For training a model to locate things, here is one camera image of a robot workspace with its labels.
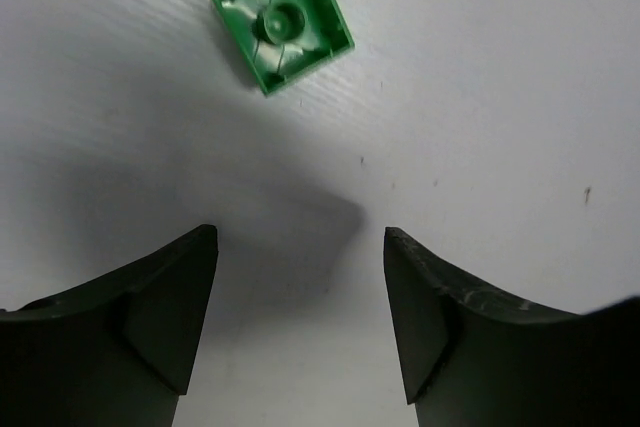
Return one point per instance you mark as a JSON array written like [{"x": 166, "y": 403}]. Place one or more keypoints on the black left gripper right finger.
[{"x": 472, "y": 354}]

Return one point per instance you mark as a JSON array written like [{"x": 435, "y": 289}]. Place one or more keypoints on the small dark green lego cube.
[{"x": 282, "y": 41}]

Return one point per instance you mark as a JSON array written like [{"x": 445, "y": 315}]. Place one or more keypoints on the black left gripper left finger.
[{"x": 118, "y": 350}]

